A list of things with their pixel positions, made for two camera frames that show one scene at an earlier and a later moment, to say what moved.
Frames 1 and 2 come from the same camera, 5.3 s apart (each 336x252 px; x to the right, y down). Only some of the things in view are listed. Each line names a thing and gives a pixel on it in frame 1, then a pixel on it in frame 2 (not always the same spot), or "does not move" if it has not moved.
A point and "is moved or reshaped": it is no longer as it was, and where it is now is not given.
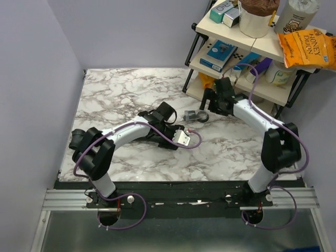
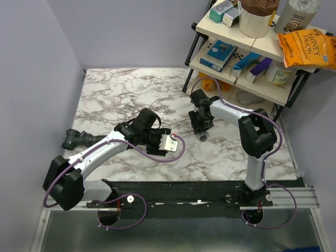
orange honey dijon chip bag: x=310 y=48 does not move
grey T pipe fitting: x=81 y=140 is moved or reshaped
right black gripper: x=208 y=94 to x=196 y=125
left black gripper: x=174 y=128 to x=155 y=150
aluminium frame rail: x=283 y=198 does not move
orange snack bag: x=208 y=81 does not move
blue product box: x=218 y=56 does not move
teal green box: x=217 y=13 does not move
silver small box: x=231 y=17 does not move
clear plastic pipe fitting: x=200 y=115 is moved or reshaped
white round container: x=279 y=75 does not move
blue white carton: x=239 y=71 does not move
